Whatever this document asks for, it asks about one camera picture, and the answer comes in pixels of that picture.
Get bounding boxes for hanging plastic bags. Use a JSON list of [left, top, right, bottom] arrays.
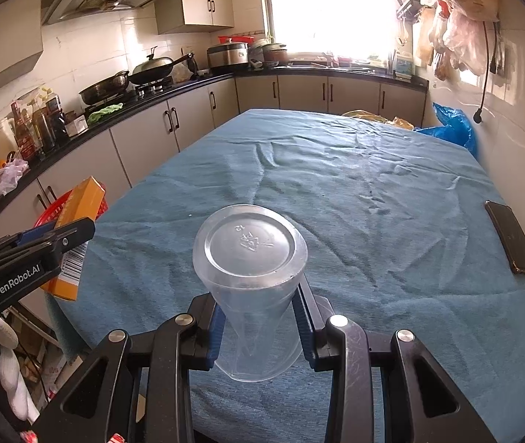
[[423, 0, 499, 81]]

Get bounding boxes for red plastic basket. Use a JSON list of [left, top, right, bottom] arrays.
[[34, 191, 108, 227]]

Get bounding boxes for clear plastic cup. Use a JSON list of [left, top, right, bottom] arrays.
[[192, 204, 309, 383]]

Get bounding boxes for black smartphone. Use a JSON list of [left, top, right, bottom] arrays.
[[484, 200, 525, 275]]

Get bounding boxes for black wok with lid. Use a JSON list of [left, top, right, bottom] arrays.
[[128, 46, 198, 86]]

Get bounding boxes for sauce bottles group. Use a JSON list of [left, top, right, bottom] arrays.
[[10, 86, 69, 163]]

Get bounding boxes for black frying pan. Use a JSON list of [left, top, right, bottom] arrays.
[[79, 70, 129, 106]]

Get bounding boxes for blue table cloth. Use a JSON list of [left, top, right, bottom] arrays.
[[48, 110, 525, 442]]

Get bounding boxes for white electric kettle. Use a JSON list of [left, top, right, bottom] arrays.
[[0, 117, 18, 168]]

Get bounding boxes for green cloth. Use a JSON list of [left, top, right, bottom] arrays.
[[86, 103, 123, 126]]

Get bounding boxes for blue plastic bag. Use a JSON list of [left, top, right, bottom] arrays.
[[417, 103, 478, 158]]

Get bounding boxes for black power cable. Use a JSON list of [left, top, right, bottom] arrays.
[[473, 22, 499, 125]]

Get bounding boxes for yellow plastic bag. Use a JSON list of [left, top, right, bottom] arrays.
[[343, 110, 415, 131]]

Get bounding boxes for upper wall cabinet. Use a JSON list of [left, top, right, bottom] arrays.
[[154, 0, 234, 34]]

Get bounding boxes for lower kitchen cabinets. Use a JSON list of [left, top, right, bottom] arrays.
[[0, 68, 429, 237]]

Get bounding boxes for yellow box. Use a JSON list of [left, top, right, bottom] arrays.
[[42, 176, 105, 301]]

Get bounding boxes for white gloved left hand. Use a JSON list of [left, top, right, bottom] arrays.
[[0, 317, 39, 423]]

